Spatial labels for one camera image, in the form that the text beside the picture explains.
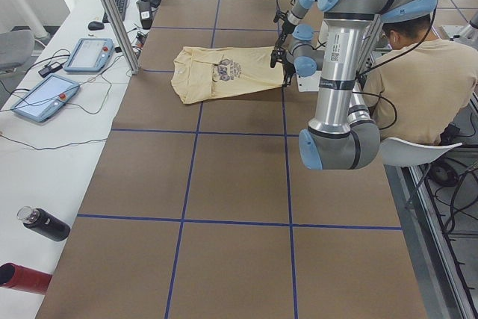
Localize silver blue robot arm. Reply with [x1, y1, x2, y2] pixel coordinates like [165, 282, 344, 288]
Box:
[273, 0, 317, 49]
[271, 0, 438, 170]

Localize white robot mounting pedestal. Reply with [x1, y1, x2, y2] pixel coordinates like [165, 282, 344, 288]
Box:
[297, 71, 321, 93]

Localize red water bottle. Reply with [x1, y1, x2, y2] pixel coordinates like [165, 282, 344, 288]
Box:
[1, 263, 52, 295]

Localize seated person beige shirt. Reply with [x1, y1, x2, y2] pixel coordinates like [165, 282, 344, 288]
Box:
[363, 16, 477, 146]

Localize black power adapter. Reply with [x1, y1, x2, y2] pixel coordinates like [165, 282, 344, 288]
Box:
[38, 62, 63, 78]

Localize white plastic chair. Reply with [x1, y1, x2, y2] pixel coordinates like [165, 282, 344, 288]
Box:
[379, 135, 464, 210]

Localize black keyboard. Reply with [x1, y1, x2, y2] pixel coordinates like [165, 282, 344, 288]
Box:
[102, 0, 130, 24]

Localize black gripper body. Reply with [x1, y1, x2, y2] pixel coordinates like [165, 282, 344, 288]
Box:
[270, 48, 296, 75]
[273, 10, 297, 41]

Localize black water bottle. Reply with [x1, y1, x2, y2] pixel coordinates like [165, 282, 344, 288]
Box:
[16, 206, 70, 242]

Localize blue teach pendant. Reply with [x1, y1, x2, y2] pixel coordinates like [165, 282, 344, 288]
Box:
[63, 38, 114, 73]
[10, 74, 80, 123]

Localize grey office chair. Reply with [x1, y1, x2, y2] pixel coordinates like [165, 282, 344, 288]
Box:
[1, 29, 35, 72]

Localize aluminium frame post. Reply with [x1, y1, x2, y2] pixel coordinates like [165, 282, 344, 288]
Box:
[100, 0, 139, 75]

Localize cream long-sleeve printed shirt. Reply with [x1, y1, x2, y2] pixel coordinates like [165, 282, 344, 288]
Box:
[171, 46, 283, 105]

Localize far blue teach pendant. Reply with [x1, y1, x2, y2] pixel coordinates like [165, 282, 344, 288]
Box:
[63, 38, 114, 73]

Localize black computer mouse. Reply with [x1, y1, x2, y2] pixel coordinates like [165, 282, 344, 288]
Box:
[87, 21, 105, 31]

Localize near blue teach pendant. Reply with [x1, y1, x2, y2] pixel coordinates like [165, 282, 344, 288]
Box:
[10, 74, 80, 123]

